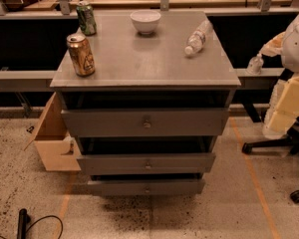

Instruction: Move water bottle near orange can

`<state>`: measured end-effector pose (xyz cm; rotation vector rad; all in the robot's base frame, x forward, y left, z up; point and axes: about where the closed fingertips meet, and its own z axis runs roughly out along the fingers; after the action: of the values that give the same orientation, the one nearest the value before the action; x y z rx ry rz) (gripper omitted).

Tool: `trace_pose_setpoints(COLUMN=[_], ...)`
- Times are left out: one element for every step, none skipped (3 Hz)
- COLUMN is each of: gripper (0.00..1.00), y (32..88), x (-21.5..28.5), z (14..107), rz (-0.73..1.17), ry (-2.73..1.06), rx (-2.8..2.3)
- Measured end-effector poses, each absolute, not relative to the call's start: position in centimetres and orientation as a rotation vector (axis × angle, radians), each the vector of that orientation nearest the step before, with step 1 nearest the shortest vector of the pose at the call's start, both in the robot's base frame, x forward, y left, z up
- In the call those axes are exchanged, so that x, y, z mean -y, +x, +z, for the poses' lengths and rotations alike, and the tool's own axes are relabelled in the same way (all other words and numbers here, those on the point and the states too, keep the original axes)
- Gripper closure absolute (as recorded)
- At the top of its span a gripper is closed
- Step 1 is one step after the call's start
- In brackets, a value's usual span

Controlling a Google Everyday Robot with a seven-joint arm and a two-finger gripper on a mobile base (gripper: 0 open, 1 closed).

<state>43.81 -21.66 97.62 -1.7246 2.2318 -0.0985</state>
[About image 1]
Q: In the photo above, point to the grey drawer cabinet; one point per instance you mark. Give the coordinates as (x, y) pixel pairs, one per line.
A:
(148, 72)

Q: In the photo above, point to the green soda can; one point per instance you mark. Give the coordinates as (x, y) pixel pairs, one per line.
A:
(86, 18)

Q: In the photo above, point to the small white spray bottle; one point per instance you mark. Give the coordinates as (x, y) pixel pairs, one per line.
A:
(255, 65)

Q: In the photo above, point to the white ceramic bowl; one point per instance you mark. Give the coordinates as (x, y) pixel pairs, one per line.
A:
(145, 21)

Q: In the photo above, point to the middle grey drawer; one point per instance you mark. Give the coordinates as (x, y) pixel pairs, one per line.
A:
(154, 163)

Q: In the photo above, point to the grey drawer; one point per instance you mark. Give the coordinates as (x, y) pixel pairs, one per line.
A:
(140, 122)
(146, 187)
(154, 163)

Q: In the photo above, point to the black cylinder tool on floor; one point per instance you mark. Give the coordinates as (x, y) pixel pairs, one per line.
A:
(23, 220)

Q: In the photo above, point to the open cardboard box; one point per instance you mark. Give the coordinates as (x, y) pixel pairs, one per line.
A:
(57, 149)

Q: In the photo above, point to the top grey drawer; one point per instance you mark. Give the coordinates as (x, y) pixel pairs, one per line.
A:
(140, 122)

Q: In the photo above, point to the clear plastic water bottle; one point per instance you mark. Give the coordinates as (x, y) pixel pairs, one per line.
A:
(197, 39)

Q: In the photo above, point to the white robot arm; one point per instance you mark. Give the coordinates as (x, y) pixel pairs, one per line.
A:
(290, 59)

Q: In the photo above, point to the orange gold soda can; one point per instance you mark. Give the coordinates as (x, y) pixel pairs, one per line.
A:
(81, 54)

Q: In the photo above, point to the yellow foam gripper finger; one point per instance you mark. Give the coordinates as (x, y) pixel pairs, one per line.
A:
(273, 47)
(284, 105)

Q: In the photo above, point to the bottom grey drawer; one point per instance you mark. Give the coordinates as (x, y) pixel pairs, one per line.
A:
(146, 187)

